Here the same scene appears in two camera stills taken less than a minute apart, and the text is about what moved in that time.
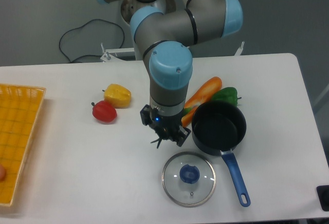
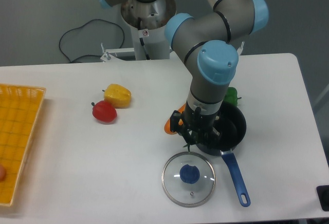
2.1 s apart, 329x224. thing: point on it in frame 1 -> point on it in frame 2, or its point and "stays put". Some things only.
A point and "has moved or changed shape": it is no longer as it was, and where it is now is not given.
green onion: x=186 y=110 has moved or changed shape
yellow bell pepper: x=120 y=96 stays put
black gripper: x=167 y=127 -> x=201 y=126
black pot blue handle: x=217 y=126 stays put
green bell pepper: x=229 y=94 stays put
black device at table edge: x=323 y=192 stays put
